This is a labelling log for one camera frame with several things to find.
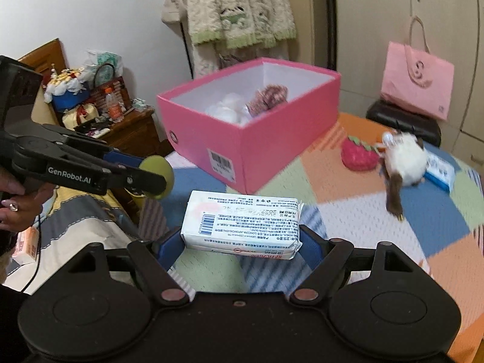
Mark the black metal clothes rack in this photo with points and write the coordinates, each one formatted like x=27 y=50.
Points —
x=332 y=19

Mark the orange capped bottle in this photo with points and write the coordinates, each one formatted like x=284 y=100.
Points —
x=112 y=106

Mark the beige tall cabinet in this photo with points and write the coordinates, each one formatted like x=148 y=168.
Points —
x=306 y=15

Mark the pink tote bag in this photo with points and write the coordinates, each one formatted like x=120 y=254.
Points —
x=416 y=79

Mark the white fluffy item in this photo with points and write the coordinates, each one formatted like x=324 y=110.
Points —
x=227 y=109

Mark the cream canvas bag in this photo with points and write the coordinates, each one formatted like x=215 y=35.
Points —
x=174 y=7

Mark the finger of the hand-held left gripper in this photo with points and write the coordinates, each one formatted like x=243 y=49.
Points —
x=121 y=157
x=143 y=184

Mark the white brown plush cat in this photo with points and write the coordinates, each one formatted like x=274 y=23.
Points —
x=404 y=158

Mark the pink cardboard box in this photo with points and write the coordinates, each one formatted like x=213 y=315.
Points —
x=264 y=136

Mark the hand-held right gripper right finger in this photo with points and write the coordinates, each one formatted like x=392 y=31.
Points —
x=310 y=242

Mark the grey wardrobe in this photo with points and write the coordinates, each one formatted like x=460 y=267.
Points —
x=416 y=7

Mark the yellow cloth pouch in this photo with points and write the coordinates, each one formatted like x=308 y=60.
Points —
x=81 y=115

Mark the blue wet wipes pack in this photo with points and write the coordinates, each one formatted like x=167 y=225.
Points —
x=440 y=172

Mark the person's left hand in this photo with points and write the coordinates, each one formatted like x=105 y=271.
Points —
x=22 y=204

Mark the clear plastic bag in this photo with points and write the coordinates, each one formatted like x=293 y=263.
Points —
x=107 y=58

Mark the red strawberry plush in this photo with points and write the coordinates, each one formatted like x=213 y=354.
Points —
x=359 y=155

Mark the brown woven handbag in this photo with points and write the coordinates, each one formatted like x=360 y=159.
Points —
x=109 y=90

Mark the wooden nightstand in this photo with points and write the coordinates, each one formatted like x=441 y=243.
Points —
x=128 y=132

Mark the black suitcase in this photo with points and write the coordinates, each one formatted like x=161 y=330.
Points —
x=408 y=121

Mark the green round puff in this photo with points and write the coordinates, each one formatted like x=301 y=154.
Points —
x=158 y=168

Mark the yellow bin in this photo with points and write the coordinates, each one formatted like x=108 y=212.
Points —
x=134 y=202

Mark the patchwork blanket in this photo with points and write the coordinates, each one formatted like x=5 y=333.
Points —
x=359 y=211

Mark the bouquet in blue bucket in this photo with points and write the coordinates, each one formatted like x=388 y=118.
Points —
x=68 y=87

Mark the cream fluffy robe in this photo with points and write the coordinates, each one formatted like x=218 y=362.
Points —
x=234 y=7

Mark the wooden headboard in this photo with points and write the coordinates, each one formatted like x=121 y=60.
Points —
x=45 y=56

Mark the yellow grey bedsheet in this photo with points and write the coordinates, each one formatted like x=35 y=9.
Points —
x=75 y=215

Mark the small green white packet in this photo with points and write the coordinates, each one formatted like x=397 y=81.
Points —
x=140 y=103

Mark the pink floral scrunchie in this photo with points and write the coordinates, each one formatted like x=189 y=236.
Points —
x=268 y=96

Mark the orange white tissue pack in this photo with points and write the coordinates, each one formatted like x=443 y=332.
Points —
x=24 y=245

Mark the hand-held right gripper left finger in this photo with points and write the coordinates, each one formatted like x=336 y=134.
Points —
x=170 y=245

